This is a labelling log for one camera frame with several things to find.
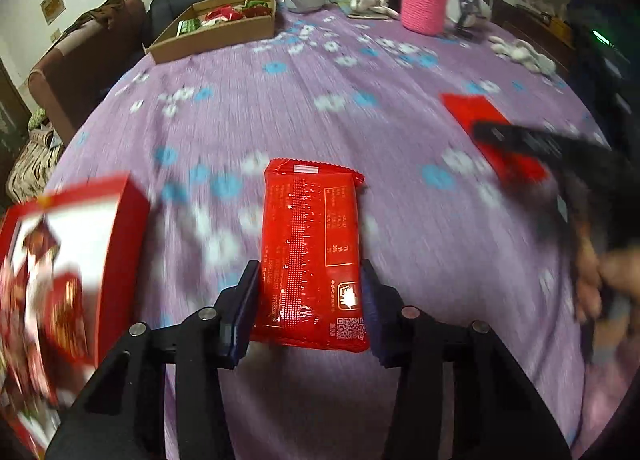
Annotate brown cardboard box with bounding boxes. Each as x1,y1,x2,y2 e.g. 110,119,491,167
144,0,277,65

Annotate patterned blanket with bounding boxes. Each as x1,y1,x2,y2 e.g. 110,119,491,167
5,114,66,201

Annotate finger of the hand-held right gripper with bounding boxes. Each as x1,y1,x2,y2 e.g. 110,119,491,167
472,121,571,165

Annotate dark red candy packet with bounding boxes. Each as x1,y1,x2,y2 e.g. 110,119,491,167
242,0,275,19

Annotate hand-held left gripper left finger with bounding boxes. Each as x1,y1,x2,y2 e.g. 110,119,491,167
45,260,262,460

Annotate red tray with white inside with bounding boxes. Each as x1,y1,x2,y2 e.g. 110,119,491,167
0,175,151,456

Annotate white knit gloves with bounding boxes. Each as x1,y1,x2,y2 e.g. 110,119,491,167
489,36,557,75

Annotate small yellow wall plaque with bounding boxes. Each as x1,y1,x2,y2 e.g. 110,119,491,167
40,0,66,24

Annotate olive cloth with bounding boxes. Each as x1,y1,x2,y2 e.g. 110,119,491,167
82,0,126,23

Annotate person's right hand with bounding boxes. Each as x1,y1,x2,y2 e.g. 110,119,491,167
572,235,640,325

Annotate brown armchair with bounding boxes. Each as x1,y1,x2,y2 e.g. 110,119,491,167
27,0,146,145

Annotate pile of mixed snack packets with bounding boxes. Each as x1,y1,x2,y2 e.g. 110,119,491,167
0,217,96,411

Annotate red and white candy packet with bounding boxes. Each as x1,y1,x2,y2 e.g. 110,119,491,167
202,7,244,26

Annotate long red wafer packet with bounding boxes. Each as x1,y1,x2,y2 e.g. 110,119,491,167
248,158,372,354
440,94,548,185

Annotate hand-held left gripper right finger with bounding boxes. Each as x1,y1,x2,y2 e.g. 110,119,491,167
360,259,572,460

